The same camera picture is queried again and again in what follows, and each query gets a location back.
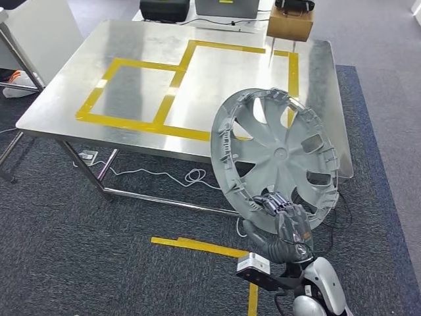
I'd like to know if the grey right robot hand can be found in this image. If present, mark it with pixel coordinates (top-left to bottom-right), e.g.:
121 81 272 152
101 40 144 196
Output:
242 192 315 264

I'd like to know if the grey plastic wheel hubcap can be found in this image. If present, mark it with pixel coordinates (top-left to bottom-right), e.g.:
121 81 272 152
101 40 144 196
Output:
210 87 340 236

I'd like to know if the steel workbench table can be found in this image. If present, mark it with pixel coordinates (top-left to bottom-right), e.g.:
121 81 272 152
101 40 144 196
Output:
15 19 354 218

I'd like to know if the yellow floor tape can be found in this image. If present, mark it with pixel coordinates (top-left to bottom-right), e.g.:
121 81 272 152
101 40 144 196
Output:
150 236 260 316

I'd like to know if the brown cardboard box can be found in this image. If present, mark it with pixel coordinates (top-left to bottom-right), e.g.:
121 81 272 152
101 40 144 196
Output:
266 4 315 43

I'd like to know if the yellow tape table marking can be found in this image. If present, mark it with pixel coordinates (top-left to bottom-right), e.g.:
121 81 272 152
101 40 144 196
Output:
75 39 300 143

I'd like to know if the grey carrying case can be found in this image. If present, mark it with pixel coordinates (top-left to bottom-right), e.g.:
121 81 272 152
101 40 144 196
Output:
195 0 260 20

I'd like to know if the black carrying case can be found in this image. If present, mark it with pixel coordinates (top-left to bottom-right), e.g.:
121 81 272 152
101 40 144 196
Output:
140 0 191 24

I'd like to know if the white power strip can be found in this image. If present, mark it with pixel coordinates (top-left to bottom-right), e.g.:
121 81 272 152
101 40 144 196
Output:
78 149 99 167

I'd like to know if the white panel table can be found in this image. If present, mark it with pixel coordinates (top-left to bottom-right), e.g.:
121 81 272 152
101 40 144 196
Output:
0 0 84 184

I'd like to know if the white orange bag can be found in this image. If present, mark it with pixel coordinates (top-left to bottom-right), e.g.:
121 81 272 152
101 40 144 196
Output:
2 69 45 99

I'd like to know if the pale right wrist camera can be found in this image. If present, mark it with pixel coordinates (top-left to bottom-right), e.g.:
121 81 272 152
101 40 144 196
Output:
236 251 272 278

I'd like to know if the black floor cable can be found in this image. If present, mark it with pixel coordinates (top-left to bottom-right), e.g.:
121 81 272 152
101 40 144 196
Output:
324 190 353 258

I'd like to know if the white floor cable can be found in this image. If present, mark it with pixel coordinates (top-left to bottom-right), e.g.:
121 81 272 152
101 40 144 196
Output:
72 159 225 192

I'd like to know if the black strap device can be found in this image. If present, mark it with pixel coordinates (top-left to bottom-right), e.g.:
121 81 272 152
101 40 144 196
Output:
275 0 316 13

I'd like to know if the black table cable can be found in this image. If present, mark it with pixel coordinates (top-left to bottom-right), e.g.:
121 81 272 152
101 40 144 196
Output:
179 16 271 28

